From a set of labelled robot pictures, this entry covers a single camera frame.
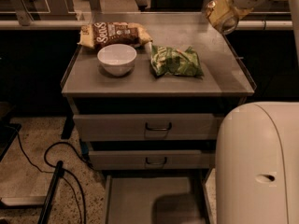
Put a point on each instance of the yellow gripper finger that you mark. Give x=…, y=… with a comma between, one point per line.
x=240, y=13

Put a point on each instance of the dark object at left edge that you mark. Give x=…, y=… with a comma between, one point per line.
x=8, y=130

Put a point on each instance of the orange soda can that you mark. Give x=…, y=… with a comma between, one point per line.
x=221, y=16

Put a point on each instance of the white ceramic bowl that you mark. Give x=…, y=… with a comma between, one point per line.
x=117, y=59

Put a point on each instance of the grey drawer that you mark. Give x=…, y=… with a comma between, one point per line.
x=140, y=127
x=156, y=200
x=152, y=159

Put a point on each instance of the green chip bag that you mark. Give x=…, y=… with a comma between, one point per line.
x=176, y=62

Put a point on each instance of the black bar on floor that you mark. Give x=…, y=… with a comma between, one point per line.
x=45, y=212

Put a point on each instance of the grey middle drawer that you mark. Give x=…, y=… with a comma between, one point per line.
x=152, y=159

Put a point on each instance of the white horizontal rail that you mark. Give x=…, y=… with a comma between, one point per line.
x=75, y=25

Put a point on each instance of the grey top drawer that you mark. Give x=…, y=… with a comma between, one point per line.
x=140, y=127

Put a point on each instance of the brown yellow snack bag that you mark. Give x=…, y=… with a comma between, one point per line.
x=101, y=34

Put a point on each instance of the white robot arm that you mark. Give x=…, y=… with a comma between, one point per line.
x=257, y=151

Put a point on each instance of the grey bottom drawer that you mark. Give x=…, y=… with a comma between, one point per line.
x=156, y=200

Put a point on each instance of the grey drawer cabinet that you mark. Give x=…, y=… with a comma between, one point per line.
x=225, y=84

